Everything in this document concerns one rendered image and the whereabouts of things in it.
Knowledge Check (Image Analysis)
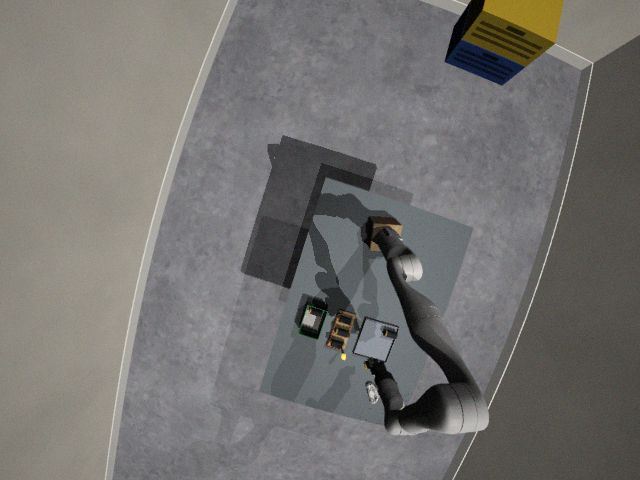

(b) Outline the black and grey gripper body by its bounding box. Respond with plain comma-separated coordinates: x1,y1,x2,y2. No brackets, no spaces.
366,361,399,404

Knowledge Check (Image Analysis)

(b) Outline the green open-top box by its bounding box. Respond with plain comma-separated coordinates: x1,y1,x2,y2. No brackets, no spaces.
298,301,328,340

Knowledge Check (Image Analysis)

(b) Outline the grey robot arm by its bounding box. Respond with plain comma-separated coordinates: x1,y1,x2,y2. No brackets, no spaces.
376,227,489,435

